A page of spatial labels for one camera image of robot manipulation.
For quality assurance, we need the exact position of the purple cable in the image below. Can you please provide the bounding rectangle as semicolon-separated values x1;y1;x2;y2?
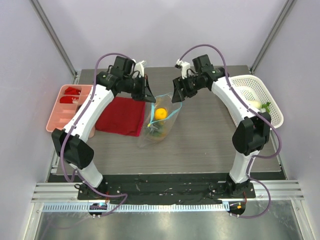
177;44;283;220
59;52;136;217

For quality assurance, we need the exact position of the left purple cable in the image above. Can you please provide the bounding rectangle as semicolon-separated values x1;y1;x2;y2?
59;52;136;217

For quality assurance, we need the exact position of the red folded cloth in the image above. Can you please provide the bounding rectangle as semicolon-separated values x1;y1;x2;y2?
95;96;146;137

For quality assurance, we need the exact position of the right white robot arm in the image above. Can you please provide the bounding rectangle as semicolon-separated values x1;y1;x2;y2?
172;54;271;198

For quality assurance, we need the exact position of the white slotted cable duct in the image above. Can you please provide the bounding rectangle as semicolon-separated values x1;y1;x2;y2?
42;201;230;213

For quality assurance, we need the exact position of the white plastic basket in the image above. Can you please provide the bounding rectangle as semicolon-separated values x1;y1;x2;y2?
229;74;284;129

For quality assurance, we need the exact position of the yellow toy lemon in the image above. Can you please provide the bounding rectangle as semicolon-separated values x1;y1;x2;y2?
154;107;168;121

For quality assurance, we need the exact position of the toy pineapple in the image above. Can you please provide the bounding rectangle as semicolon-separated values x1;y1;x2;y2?
147;121;168;138

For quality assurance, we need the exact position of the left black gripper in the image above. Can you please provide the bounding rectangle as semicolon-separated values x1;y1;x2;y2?
123;74;156;103

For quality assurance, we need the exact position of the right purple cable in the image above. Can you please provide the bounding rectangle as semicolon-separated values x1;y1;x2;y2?
177;44;283;220

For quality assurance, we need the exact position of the clear zip top bag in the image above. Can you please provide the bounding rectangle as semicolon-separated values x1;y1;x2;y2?
138;92;183;148

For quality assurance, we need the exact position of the pink compartment tray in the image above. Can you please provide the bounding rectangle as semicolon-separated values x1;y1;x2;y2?
46;84;92;133

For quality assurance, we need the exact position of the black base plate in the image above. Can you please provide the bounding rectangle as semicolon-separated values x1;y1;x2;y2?
77;173;256;206

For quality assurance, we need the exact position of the white toy radish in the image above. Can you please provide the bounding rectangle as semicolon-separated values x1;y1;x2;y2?
248;100;271;113

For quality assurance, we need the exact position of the red item in tray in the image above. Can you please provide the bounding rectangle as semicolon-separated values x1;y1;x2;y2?
59;95;79;104
64;86;81;96

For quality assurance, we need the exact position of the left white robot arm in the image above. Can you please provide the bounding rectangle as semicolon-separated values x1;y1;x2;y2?
51;53;156;200

